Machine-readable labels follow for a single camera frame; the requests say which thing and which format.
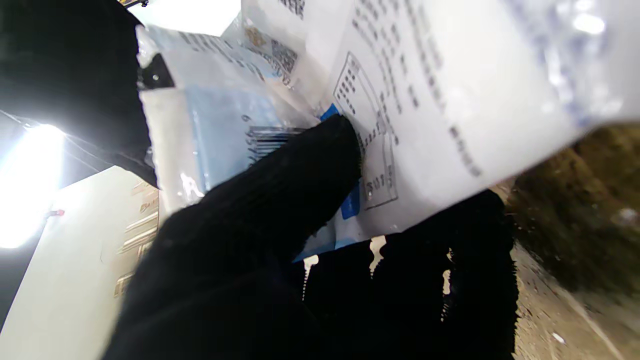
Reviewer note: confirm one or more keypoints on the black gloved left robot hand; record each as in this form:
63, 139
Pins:
260, 235

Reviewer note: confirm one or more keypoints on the blue white seasoning bag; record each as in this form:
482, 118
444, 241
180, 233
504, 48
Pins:
450, 90

